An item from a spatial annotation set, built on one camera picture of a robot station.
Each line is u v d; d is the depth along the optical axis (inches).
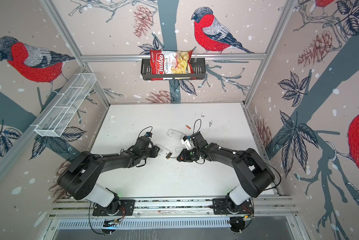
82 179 17.5
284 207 29.5
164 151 36.4
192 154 29.9
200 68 37.2
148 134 33.3
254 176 17.5
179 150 37.6
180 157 32.2
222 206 28.7
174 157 35.7
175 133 39.6
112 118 44.9
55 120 28.1
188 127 42.0
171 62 34.5
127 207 28.8
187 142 32.8
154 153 33.1
